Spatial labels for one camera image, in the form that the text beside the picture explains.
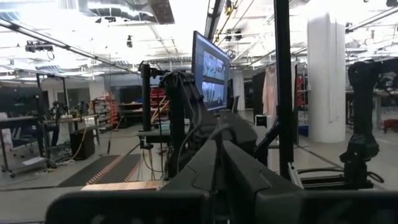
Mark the black frame post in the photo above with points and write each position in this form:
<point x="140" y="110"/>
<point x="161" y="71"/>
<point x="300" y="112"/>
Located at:
<point x="283" y="93"/>

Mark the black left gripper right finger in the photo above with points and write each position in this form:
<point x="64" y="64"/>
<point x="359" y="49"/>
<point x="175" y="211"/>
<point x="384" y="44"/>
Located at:
<point x="280" y="207"/>

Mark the red storage rack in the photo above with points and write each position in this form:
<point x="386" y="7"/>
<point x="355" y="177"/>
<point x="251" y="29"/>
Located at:
<point x="158" y="99"/>

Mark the black floor mat orange stripes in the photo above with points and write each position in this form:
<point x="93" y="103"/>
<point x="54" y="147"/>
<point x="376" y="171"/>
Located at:
<point x="93" y="171"/>

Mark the blue bin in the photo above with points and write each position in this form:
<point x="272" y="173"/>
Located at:
<point x="303" y="130"/>

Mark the black partition panel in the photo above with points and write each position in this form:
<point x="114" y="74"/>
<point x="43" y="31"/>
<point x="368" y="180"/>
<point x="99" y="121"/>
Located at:
<point x="258" y="93"/>

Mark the silver horizontal air duct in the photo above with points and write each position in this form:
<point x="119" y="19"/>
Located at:
<point x="118" y="9"/>

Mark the background workbench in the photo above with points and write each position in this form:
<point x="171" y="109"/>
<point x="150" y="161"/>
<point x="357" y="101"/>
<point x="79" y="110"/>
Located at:
<point x="18" y="121"/>

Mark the white column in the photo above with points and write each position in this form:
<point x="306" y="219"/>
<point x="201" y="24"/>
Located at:
<point x="326" y="81"/>

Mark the black cabinet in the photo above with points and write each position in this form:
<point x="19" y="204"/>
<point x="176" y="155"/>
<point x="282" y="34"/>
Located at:
<point x="82" y="144"/>

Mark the red bin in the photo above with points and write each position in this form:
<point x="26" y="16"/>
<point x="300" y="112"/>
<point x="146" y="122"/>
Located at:
<point x="390" y="126"/>

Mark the black camera on bar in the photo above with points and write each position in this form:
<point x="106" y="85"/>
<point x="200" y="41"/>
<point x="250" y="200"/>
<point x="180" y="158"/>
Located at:
<point x="38" y="46"/>

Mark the pale pink hanging cloth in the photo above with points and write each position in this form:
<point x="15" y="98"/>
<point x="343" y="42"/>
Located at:
<point x="270" y="93"/>

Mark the black monitor pole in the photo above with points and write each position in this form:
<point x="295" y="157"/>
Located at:
<point x="146" y="99"/>

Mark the silver rectangular air duct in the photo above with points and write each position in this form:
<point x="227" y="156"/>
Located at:
<point x="163" y="11"/>

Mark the orange storage rack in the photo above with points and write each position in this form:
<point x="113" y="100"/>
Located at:
<point x="110" y="109"/>

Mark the black aluminium rig frame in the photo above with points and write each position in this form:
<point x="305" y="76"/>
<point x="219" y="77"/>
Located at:
<point x="323" y="180"/>

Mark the black computer monitor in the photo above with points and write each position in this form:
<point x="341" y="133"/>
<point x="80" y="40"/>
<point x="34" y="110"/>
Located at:
<point x="211" y="71"/>

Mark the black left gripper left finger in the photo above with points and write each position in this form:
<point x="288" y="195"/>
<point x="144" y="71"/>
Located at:
<point x="130" y="208"/>

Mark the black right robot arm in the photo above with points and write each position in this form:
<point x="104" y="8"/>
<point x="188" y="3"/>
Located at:
<point x="362" y="99"/>

